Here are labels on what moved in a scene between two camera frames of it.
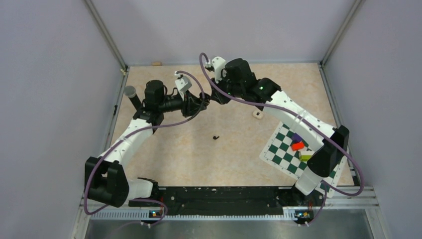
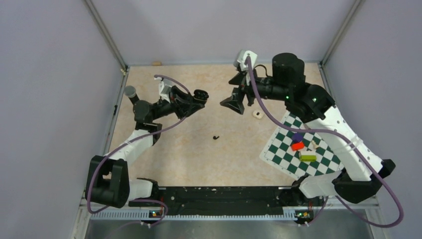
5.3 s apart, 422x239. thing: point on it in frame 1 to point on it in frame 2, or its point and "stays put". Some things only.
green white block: (304, 156) stays put
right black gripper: (217, 96) to (235, 101)
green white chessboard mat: (288, 152) stays put
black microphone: (130, 91) stays put
